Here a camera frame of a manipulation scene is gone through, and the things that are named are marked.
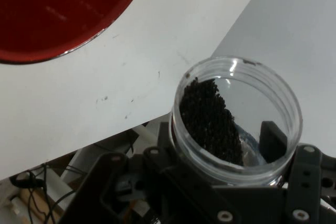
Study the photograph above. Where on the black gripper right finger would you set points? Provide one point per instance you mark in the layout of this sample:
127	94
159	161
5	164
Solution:
309	182

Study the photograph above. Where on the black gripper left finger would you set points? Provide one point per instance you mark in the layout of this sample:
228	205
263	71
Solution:
168	161

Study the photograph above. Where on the clear jar of black seeds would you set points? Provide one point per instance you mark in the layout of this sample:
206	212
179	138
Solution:
210	119

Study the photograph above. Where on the white table leg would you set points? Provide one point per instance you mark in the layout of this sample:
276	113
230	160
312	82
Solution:
145	136

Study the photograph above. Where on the red bowl with black rim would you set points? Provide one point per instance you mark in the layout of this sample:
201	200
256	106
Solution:
52	11

